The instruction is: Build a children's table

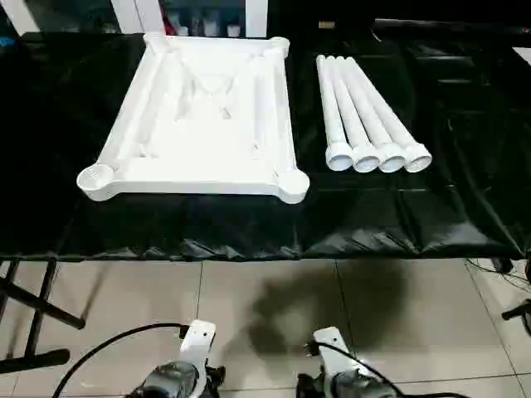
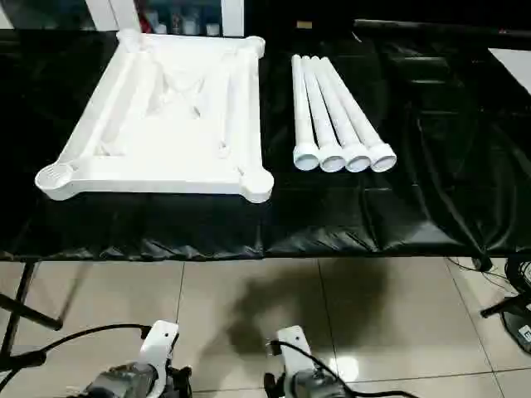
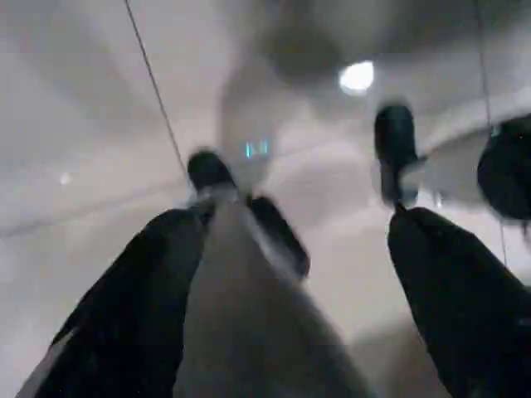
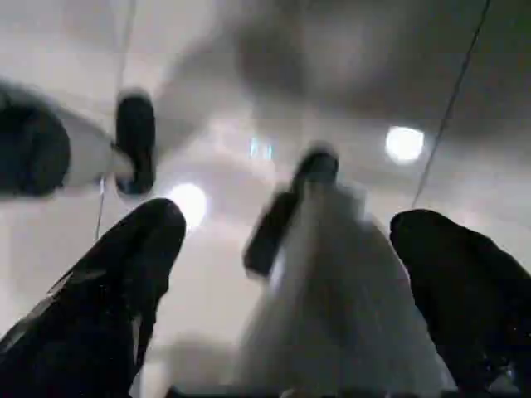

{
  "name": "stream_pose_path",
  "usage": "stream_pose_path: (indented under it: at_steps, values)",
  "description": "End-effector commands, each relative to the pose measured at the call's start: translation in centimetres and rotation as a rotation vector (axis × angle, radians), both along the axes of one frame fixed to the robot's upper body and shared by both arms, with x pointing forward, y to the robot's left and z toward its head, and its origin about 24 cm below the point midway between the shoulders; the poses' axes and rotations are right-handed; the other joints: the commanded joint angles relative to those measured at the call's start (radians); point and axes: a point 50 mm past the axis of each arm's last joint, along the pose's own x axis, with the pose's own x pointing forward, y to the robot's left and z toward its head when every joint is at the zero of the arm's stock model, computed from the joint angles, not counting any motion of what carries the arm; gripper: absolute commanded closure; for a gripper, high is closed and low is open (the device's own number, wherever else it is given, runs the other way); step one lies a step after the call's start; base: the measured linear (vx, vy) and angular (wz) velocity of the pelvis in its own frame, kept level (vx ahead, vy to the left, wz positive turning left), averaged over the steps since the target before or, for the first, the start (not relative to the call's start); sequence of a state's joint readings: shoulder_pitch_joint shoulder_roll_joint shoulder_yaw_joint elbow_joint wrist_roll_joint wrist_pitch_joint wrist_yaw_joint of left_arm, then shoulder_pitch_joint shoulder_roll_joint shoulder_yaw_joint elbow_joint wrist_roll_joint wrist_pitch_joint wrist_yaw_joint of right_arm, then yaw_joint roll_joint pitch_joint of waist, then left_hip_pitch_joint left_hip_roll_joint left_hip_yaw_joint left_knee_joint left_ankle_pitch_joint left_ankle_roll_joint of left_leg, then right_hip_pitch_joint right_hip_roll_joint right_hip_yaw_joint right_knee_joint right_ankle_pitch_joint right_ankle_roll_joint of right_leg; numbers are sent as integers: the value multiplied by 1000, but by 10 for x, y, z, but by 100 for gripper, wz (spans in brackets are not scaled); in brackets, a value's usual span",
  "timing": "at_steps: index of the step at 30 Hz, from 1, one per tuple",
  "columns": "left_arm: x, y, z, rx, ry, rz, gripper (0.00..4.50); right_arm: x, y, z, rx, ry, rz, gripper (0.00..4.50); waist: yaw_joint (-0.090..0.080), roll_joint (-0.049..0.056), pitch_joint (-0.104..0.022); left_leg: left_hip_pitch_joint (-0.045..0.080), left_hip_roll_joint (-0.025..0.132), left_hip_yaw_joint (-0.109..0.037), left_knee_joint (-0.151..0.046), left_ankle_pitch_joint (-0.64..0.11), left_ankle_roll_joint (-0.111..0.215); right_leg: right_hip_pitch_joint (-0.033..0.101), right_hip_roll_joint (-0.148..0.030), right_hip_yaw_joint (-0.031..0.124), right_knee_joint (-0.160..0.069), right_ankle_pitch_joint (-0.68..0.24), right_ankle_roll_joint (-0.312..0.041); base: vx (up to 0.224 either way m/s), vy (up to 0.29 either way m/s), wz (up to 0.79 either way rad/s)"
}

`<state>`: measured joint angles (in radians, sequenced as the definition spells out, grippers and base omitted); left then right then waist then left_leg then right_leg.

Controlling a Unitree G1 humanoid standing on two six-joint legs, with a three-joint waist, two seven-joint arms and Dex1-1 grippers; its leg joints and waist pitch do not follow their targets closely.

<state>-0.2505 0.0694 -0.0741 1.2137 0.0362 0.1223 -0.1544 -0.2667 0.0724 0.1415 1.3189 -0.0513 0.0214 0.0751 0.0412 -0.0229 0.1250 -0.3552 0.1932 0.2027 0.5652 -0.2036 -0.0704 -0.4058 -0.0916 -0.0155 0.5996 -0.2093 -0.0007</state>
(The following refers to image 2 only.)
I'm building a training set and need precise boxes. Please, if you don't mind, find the white glass-door cabinet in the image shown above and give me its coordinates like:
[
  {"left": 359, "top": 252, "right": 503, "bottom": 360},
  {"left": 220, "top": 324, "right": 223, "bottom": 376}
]
[{"left": 85, "top": 0, "right": 302, "bottom": 37}]

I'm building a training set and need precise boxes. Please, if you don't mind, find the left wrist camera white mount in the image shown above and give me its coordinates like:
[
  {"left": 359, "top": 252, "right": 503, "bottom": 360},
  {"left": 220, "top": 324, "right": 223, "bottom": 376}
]
[{"left": 139, "top": 318, "right": 180, "bottom": 398}]

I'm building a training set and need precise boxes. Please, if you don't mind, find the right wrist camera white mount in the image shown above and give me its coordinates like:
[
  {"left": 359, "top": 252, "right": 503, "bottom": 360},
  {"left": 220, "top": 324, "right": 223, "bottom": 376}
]
[{"left": 275, "top": 325, "right": 312, "bottom": 374}]

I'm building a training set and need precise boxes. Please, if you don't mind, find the black table mat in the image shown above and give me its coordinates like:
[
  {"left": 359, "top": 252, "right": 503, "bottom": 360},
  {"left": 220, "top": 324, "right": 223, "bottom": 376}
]
[{"left": 0, "top": 18, "right": 531, "bottom": 263}]

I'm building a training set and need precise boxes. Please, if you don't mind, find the white plastic table top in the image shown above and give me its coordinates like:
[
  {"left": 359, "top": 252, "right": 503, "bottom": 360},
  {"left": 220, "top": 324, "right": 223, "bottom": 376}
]
[{"left": 34, "top": 29, "right": 275, "bottom": 205}]

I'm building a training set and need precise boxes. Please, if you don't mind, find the black stand base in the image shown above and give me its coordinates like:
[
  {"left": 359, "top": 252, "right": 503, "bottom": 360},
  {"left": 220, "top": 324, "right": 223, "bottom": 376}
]
[{"left": 480, "top": 289, "right": 531, "bottom": 353}]

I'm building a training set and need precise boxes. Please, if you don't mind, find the white plastic table leg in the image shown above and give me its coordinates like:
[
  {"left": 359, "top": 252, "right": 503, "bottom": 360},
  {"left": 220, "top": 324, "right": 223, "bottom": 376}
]
[
  {"left": 290, "top": 54, "right": 321, "bottom": 172},
  {"left": 301, "top": 56, "right": 348, "bottom": 173},
  {"left": 319, "top": 56, "right": 397, "bottom": 173},
  {"left": 310, "top": 56, "right": 373, "bottom": 174}
]

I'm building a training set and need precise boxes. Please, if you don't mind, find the white flat board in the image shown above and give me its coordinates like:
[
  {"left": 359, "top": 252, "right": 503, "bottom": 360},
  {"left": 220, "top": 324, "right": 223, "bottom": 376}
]
[{"left": 487, "top": 46, "right": 531, "bottom": 86}]

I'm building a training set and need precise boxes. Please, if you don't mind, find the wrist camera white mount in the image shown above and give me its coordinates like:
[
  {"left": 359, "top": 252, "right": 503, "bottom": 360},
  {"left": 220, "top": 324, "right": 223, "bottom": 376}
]
[
  {"left": 275, "top": 325, "right": 312, "bottom": 374},
  {"left": 139, "top": 318, "right": 180, "bottom": 398}
]

